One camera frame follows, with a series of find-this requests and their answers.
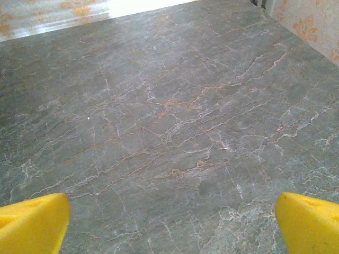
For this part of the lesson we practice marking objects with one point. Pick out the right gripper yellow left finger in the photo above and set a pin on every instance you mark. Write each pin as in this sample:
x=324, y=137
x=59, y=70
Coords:
x=31, y=225

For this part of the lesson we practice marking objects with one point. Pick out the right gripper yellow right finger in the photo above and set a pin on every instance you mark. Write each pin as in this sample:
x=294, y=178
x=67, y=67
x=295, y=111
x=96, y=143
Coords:
x=312, y=227

